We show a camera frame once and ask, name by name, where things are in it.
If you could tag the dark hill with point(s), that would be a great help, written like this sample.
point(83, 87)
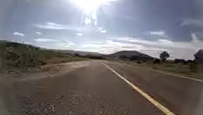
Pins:
point(129, 54)

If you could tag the tree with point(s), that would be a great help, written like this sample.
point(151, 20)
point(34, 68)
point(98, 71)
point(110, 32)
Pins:
point(202, 56)
point(164, 55)

